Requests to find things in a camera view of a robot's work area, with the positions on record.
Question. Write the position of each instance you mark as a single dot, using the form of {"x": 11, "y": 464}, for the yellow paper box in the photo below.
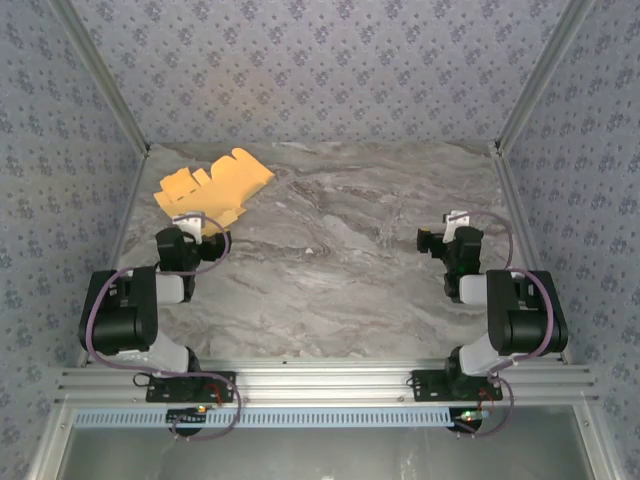
{"x": 225, "y": 182}

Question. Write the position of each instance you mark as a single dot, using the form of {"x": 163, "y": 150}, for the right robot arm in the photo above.
{"x": 525, "y": 325}

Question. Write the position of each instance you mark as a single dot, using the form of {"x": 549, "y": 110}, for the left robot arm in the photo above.
{"x": 120, "y": 320}

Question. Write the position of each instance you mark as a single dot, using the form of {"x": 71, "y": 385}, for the aluminium table side rail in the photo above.
{"x": 131, "y": 210}
{"x": 522, "y": 235}

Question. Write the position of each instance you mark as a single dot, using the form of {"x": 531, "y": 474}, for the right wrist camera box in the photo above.
{"x": 456, "y": 221}

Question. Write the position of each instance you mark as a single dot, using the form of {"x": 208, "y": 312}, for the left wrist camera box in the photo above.
{"x": 191, "y": 223}

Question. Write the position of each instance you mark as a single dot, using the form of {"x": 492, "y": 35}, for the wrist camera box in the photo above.
{"x": 456, "y": 221}
{"x": 191, "y": 223}

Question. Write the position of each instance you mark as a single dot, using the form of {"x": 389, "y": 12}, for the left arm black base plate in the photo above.
{"x": 180, "y": 390}

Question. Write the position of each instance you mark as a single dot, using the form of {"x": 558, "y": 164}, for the aluminium cross rail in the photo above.
{"x": 325, "y": 375}

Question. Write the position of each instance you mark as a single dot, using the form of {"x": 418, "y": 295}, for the aluminium frame post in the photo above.
{"x": 100, "y": 75}
{"x": 545, "y": 75}

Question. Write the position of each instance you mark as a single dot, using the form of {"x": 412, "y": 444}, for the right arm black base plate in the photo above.
{"x": 430, "y": 387}

